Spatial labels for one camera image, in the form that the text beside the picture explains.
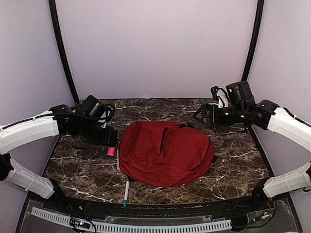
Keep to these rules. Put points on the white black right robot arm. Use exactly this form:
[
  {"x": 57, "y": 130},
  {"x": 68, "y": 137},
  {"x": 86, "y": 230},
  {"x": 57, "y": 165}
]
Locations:
[{"x": 270, "y": 116}]

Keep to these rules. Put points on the black front rail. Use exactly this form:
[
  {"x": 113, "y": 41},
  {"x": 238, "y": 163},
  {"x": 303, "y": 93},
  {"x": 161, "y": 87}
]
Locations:
[{"x": 165, "y": 202}]

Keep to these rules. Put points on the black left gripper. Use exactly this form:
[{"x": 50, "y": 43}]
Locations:
[{"x": 107, "y": 140}]

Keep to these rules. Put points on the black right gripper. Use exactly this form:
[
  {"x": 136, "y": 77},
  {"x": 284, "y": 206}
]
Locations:
[{"x": 214, "y": 118}]

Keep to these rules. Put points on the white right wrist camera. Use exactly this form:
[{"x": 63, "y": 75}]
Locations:
[{"x": 220, "y": 95}]

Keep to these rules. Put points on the pastel yellow pink highlighter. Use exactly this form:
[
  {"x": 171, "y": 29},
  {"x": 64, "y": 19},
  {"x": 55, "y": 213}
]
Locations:
[{"x": 118, "y": 161}]

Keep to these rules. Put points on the white teal marker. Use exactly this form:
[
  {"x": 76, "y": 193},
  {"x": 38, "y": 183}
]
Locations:
[{"x": 125, "y": 200}]

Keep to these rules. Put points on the left black frame post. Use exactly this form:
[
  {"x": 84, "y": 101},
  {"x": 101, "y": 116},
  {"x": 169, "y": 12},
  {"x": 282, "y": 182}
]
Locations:
[{"x": 61, "y": 50}]

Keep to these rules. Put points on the black frame post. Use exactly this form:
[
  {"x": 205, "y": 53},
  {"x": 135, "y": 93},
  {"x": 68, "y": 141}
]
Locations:
[
  {"x": 254, "y": 39},
  {"x": 61, "y": 50}
]

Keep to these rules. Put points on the small circuit board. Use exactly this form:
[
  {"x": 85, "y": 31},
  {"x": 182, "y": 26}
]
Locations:
[{"x": 79, "y": 224}]

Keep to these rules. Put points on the red student backpack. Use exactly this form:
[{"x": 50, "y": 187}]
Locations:
[{"x": 165, "y": 154}]

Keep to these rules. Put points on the right black frame post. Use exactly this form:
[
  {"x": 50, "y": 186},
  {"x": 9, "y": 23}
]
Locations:
[{"x": 254, "y": 39}]

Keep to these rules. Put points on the white slotted cable duct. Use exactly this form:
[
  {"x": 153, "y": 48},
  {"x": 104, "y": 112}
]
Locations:
[{"x": 134, "y": 225}]

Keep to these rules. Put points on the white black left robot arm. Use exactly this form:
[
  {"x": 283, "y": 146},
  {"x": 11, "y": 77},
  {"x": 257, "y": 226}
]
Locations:
[{"x": 20, "y": 135}]

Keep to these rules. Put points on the black pink highlighter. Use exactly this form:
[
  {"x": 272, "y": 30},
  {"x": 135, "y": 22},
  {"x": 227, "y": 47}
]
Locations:
[{"x": 111, "y": 151}]

